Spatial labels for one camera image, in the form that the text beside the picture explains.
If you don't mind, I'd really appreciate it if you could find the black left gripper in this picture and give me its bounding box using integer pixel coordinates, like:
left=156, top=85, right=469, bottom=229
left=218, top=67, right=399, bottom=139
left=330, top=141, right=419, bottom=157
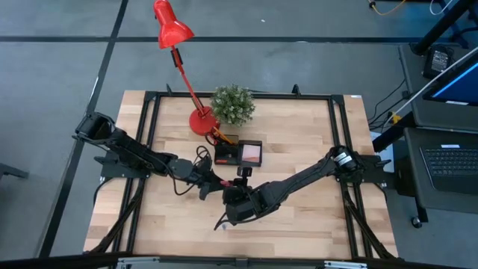
left=188, top=164, right=227, bottom=190

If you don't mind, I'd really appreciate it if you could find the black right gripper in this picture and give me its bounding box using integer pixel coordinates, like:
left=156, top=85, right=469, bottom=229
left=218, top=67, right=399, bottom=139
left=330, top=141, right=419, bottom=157
left=223, top=179, right=261, bottom=226

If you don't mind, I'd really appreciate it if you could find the pink sticky note pad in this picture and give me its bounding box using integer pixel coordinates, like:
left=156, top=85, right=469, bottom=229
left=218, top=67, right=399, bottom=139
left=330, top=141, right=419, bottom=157
left=241, top=143, right=261, bottom=164

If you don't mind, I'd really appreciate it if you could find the black mesh desk organizer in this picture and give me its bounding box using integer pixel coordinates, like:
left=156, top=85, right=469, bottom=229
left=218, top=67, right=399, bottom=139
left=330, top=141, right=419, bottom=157
left=214, top=133, right=264, bottom=168

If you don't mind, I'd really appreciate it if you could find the green potted plant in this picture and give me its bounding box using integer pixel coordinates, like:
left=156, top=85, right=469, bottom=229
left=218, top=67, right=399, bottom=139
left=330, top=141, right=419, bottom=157
left=209, top=84, right=257, bottom=127

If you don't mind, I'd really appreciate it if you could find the red desk lamp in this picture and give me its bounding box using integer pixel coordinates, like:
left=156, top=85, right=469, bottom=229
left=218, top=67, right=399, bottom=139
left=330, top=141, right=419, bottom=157
left=152, top=0, right=221, bottom=137

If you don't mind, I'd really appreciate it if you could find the laptop computer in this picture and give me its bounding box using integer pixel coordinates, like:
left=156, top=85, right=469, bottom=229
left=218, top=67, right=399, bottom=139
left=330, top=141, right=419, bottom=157
left=397, top=43, right=478, bottom=225

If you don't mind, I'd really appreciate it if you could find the grey furniture leg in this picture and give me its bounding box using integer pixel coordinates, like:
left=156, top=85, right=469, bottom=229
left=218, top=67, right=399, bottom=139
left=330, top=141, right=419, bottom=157
left=0, top=163, right=30, bottom=180

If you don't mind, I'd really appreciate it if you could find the black laptop keyboard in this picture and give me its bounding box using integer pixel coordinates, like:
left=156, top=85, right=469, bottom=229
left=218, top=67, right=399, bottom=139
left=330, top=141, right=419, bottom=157
left=418, top=143, right=478, bottom=195

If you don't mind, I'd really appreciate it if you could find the black power adapter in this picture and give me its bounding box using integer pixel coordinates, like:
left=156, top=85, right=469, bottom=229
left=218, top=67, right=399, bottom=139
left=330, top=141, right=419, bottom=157
left=423, top=45, right=455, bottom=79

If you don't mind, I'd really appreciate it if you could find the computer monitor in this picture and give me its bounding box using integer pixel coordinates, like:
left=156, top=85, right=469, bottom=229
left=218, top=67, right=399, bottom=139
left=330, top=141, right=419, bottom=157
left=421, top=48, right=478, bottom=108

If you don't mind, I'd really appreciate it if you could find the black diagonal stand pole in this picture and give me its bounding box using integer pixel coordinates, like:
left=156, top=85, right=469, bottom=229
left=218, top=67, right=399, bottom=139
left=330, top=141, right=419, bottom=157
left=409, top=0, right=478, bottom=56

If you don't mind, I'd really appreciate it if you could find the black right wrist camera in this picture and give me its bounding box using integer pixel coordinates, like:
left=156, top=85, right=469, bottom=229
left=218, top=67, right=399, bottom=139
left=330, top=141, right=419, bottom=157
left=237, top=166, right=253, bottom=187

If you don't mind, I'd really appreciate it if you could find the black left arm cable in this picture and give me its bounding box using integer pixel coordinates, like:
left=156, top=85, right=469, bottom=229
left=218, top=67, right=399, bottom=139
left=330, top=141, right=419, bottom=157
left=172, top=145, right=214, bottom=197

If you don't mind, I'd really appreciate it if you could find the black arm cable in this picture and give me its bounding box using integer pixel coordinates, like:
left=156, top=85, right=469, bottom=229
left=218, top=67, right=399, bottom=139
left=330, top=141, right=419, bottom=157
left=213, top=212, right=240, bottom=232
left=172, top=145, right=214, bottom=197

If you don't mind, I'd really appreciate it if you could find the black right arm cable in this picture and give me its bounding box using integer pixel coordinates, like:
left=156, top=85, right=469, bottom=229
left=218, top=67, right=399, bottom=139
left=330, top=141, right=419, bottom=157
left=213, top=212, right=240, bottom=232

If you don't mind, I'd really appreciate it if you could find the black frame beam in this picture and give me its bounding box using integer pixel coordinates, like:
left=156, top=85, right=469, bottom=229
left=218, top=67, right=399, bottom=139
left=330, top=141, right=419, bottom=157
left=0, top=252, right=478, bottom=269

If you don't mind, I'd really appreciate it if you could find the black aluminium table frame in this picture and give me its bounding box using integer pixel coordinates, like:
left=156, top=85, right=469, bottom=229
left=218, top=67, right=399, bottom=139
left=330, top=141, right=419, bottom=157
left=84, top=84, right=399, bottom=262

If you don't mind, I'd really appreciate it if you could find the white cable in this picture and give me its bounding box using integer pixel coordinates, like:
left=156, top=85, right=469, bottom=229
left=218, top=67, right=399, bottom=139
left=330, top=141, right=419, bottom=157
left=388, top=46, right=478, bottom=121

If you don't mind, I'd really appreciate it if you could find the yellow floor cable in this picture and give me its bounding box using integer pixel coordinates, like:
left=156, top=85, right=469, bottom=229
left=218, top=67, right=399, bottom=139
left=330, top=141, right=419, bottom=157
left=367, top=0, right=407, bottom=16

